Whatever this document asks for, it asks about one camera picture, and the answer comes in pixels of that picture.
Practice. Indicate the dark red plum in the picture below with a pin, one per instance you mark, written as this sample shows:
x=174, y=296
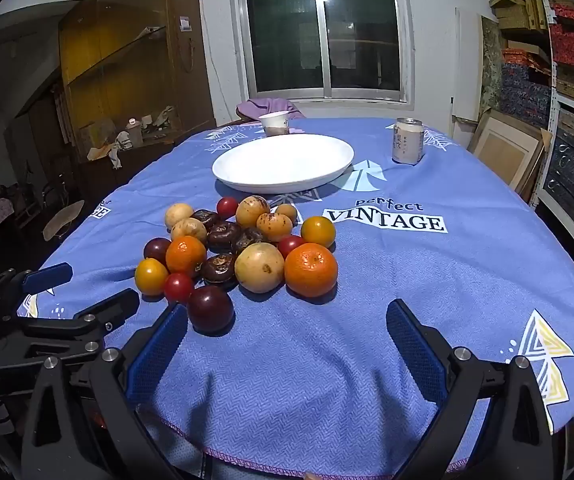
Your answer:
x=156, y=249
x=210, y=309

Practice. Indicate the small tangerine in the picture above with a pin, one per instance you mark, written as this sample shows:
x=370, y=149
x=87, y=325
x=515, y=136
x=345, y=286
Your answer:
x=185, y=255

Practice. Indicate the wooden picture frame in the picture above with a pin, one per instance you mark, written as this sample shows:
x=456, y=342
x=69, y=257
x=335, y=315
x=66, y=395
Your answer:
x=507, y=152

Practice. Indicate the sliding glass window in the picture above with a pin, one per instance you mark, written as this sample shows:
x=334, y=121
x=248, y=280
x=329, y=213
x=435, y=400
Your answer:
x=319, y=30

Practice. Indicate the beige stool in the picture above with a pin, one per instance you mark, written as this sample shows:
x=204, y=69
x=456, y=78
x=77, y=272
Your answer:
x=62, y=217

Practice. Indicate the marbled leaning panel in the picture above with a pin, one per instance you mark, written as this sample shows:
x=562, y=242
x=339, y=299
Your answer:
x=492, y=60

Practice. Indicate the large round loquat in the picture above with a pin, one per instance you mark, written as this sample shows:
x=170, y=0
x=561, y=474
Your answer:
x=260, y=266

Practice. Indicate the yellow cherry tomato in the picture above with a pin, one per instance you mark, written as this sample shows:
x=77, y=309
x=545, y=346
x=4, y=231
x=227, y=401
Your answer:
x=151, y=276
x=318, y=231

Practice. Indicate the spotted loquat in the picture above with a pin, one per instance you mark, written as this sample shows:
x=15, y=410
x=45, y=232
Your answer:
x=274, y=226
x=252, y=210

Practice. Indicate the large tangerine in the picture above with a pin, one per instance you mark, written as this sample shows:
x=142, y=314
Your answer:
x=311, y=269

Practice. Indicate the purple cloth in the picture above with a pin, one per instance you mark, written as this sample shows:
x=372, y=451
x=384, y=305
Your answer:
x=262, y=106

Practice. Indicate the wooden glass display cabinet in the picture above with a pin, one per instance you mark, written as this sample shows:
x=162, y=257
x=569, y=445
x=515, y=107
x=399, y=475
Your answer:
x=117, y=60

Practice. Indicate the white drink can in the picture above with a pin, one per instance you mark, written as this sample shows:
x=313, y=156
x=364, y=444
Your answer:
x=408, y=142

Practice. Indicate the white metal shelf rack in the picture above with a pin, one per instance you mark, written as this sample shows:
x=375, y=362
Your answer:
x=553, y=90

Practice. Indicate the smooth loquat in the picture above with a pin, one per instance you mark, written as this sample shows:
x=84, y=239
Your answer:
x=188, y=230
x=178, y=214

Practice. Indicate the blue printed tablecloth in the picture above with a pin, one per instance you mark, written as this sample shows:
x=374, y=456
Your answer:
x=292, y=355

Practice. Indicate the white square label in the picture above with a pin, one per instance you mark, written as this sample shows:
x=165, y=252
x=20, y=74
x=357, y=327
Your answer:
x=185, y=23

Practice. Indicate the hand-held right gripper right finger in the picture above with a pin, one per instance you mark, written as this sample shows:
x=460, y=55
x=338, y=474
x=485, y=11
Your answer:
x=412, y=345

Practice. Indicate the small loquat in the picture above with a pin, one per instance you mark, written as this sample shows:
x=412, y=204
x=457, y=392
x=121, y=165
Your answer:
x=287, y=211

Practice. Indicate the white paper cup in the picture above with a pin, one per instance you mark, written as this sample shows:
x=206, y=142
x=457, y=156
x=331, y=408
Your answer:
x=274, y=122

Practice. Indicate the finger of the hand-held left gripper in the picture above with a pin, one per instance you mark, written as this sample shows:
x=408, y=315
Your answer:
x=47, y=276
x=112, y=307

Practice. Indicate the white oval plate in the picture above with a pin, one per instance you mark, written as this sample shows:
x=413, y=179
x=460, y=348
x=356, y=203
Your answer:
x=283, y=164

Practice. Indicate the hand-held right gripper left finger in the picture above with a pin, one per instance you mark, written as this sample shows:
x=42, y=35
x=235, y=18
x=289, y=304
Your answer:
x=157, y=350

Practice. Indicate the white leaning board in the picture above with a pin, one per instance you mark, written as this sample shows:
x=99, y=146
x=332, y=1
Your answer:
x=467, y=75

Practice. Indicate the dark brown water chestnut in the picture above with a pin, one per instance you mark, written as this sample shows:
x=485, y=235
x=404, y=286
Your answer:
x=205, y=218
x=223, y=235

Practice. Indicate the crumpled white cloth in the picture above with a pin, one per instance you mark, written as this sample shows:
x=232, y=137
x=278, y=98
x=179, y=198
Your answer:
x=117, y=147

